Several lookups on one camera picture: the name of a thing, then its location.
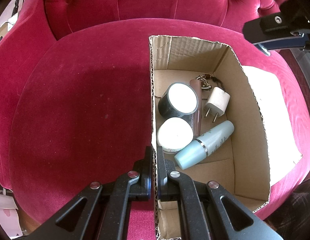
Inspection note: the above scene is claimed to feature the cardboard box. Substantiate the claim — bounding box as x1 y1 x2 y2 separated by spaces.
149 35 270 239

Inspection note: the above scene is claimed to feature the rose gold lipstick tube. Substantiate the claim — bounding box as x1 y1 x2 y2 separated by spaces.
186 78 203 137

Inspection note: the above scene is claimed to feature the white round cream jar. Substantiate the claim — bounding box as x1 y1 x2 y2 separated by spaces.
156 117 193 154

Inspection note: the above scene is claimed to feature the brass keychain with carabiner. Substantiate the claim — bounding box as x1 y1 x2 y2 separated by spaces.
195 74 225 91

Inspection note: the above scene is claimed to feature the white plug charger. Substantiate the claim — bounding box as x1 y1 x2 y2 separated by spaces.
204 87 230 123

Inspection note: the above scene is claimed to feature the red velvet tufted sofa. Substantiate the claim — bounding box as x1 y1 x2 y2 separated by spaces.
0 0 310 240

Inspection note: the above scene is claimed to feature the black round jar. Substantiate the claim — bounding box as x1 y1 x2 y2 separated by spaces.
158 82 199 119

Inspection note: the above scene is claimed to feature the white paper bag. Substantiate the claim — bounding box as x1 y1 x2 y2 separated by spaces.
0 194 23 239

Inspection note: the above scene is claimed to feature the brown kraft paper sheet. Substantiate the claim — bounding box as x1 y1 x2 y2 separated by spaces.
242 66 302 186

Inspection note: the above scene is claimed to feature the light blue cosmetic bottle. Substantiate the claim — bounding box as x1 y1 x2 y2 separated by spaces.
174 120 235 170

